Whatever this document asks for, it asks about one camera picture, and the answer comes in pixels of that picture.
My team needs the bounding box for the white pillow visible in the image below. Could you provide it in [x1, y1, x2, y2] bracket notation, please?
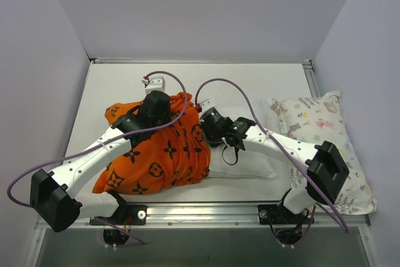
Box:
[207, 99, 278, 179]

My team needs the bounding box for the orange black patterned pillowcase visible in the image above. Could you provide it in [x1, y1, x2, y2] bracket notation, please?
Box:
[92, 92, 211, 195]

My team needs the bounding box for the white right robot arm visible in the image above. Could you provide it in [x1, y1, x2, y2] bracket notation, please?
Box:
[199, 107, 349, 223]

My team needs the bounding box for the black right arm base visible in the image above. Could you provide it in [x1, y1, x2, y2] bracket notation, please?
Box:
[257, 189, 316, 249]

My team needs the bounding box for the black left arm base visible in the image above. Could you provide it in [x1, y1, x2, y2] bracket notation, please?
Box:
[89, 203, 148, 248]

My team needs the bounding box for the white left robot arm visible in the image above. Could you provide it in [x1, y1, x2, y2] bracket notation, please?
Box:
[30, 91, 171, 233]

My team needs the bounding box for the floral patterned pillow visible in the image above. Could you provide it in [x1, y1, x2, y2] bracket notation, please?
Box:
[267, 90, 378, 216]

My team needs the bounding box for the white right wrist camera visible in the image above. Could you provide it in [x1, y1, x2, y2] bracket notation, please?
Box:
[196, 99, 216, 113]

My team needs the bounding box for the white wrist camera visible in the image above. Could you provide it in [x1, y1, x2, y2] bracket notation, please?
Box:
[142, 76, 166, 94]
[196, 99, 216, 113]

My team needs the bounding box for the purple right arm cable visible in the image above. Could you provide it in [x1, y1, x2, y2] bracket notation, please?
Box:
[194, 78, 350, 234]

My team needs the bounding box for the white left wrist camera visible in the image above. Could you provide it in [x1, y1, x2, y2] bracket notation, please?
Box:
[142, 76, 166, 94]

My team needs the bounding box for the aluminium front rail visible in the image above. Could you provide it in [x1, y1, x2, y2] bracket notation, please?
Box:
[37, 201, 371, 229]

